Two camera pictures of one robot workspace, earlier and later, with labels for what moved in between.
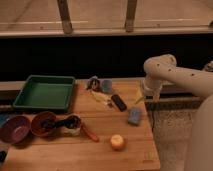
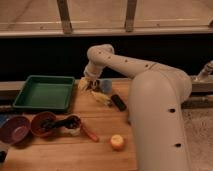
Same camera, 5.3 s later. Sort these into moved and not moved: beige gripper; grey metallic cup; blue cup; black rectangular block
Moved: beige gripper
Not moved: black rectangular block; grey metallic cup; blue cup
